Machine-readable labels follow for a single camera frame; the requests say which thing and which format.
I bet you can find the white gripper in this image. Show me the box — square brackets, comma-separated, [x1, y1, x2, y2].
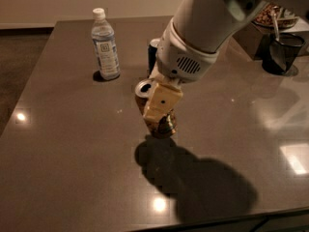
[143, 19, 218, 123]

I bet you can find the orange soda can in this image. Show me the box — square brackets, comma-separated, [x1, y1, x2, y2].
[134, 79, 177, 139]

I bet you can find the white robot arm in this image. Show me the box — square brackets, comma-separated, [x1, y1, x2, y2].
[143, 0, 309, 123]

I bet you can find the blue soda can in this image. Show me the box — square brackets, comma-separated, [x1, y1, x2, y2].
[148, 38, 160, 73]

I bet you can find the dark brown box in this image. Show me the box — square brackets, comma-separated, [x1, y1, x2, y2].
[234, 23, 272, 60]

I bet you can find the black cup with utensil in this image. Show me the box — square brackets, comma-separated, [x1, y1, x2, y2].
[262, 10, 305, 75]

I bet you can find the clear plastic water bottle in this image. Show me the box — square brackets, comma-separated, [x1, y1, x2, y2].
[91, 8, 120, 80]

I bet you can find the jar of nuts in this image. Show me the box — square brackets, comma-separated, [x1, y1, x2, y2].
[253, 3, 299, 29]

